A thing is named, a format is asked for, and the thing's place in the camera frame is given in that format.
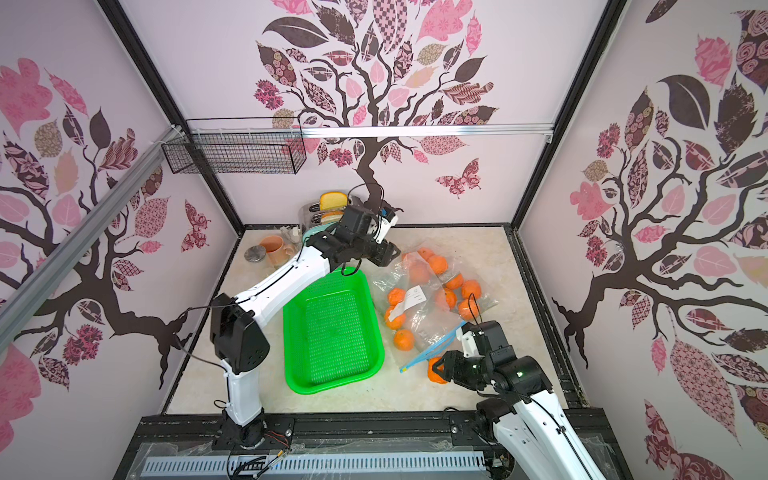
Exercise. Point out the clear green-strip bag of oranges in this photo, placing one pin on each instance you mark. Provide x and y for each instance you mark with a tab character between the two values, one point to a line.
457	285

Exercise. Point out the mint green toaster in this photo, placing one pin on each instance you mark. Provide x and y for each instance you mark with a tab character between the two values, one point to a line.
312	219

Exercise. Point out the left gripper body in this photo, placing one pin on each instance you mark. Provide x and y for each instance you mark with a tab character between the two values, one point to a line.
365	247

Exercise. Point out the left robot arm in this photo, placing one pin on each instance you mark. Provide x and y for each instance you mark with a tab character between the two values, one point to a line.
237	322

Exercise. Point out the black wire wall basket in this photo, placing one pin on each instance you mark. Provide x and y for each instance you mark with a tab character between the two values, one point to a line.
239	145

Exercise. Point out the yellow toast slice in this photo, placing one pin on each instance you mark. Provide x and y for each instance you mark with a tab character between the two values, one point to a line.
333	201

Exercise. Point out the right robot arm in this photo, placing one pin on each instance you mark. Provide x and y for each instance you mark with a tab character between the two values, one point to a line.
519	409

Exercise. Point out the white slotted cable duct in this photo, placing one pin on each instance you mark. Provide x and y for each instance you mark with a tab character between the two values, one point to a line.
345	464

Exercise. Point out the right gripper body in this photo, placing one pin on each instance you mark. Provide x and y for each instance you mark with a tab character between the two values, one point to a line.
454	367

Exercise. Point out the orange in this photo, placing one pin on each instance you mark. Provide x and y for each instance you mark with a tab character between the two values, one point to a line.
434	370

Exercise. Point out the clear blue-zip bag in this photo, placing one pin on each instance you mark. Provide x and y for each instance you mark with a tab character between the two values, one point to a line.
417	312

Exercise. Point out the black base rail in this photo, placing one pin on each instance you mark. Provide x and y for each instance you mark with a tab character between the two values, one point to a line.
448	430

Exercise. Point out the aluminium rail bar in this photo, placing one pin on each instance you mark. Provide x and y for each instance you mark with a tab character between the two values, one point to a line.
29	297

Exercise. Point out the pink ceramic mug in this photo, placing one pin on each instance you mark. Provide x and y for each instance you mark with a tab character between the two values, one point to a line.
278	251

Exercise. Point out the green plastic basket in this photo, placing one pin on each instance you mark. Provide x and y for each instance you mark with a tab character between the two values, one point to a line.
331	335

